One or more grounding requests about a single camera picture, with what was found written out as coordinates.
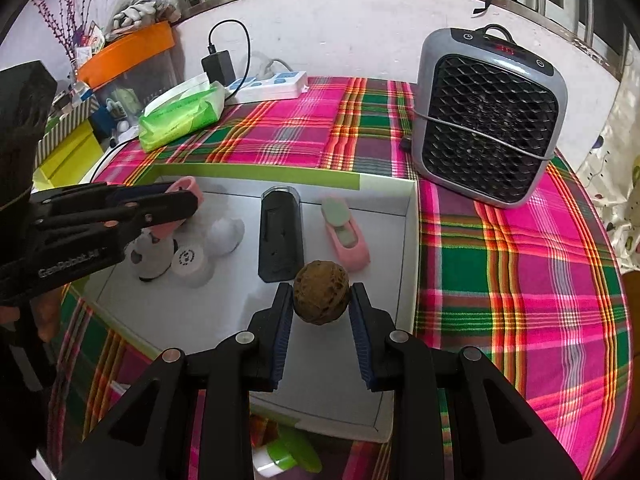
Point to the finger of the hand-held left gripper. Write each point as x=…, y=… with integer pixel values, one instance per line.
x=100, y=192
x=150, y=212

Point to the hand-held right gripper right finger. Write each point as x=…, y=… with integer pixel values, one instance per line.
x=360, y=345

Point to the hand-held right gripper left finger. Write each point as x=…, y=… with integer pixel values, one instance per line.
x=281, y=340

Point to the pink white small gadget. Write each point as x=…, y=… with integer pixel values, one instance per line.
x=187, y=187

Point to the white black small toy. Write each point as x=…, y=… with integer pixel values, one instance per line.
x=149, y=260

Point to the large wrinkled walnut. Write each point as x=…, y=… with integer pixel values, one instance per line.
x=321, y=292

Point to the white round gadget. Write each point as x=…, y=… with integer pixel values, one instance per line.
x=192, y=264

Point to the white egg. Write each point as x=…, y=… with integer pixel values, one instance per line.
x=226, y=235

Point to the black case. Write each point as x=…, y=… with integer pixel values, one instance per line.
x=281, y=240

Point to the person's left hand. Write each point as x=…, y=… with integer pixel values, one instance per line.
x=47, y=312

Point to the yellow box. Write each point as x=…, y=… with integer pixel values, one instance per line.
x=70, y=157

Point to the striped box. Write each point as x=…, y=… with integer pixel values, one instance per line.
x=70, y=120

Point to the green tissue pack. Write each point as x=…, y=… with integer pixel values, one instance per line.
x=180, y=115

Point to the pink hole punch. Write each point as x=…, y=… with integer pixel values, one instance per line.
x=345, y=240

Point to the green white spool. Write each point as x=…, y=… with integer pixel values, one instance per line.
x=290, y=452

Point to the purple flower branches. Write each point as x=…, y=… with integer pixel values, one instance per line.
x=62, y=15

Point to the orange lid plastic bin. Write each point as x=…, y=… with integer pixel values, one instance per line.
x=125, y=50

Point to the plaid tablecloth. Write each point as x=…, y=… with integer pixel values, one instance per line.
x=500, y=285

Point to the black charger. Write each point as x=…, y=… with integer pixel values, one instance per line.
x=218, y=67

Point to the grey work gloves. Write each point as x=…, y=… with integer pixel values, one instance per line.
x=137, y=10

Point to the white blue power strip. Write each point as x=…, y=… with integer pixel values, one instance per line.
x=270, y=86

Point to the grey space heater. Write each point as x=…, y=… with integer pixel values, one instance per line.
x=490, y=125

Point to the patterned curtain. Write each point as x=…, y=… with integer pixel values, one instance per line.
x=615, y=185

